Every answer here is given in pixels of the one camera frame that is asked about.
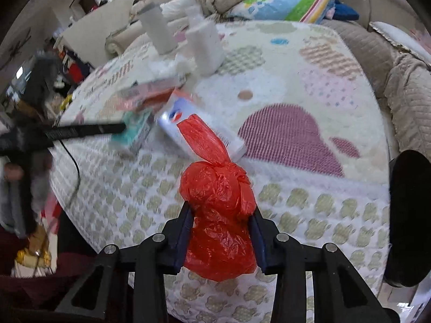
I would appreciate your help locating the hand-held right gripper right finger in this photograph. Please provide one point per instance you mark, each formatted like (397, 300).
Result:
(260, 242)

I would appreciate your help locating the white tissue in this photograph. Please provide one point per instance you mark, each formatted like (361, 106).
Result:
(168, 64)

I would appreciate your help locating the white and blue box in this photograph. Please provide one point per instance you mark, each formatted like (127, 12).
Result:
(188, 107)

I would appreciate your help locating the red plastic bag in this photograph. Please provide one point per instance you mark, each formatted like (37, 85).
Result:
(215, 208)

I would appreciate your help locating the blue cloth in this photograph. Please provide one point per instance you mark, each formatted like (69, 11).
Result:
(346, 11)

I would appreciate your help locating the green and white box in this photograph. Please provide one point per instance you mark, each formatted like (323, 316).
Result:
(134, 134)

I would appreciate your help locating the beige tufted sofa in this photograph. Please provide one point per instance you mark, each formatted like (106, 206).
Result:
(414, 84)

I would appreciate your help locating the folded cartoon blanket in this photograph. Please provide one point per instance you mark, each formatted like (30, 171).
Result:
(289, 8)

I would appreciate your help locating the black trash bin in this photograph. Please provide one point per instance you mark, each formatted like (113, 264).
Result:
(410, 215)

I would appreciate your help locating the white frilled cushion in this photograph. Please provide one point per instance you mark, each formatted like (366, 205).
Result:
(394, 35)

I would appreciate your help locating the pink packet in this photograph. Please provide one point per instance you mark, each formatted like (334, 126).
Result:
(148, 91)

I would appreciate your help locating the white thermos bottle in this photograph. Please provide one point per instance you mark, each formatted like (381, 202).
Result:
(156, 27)

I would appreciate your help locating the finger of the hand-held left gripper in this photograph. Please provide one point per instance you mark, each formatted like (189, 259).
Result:
(87, 130)

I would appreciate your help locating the white bottle with pink label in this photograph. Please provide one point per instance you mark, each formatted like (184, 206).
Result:
(205, 47)

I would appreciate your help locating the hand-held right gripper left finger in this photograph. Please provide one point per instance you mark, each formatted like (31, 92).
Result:
(183, 239)

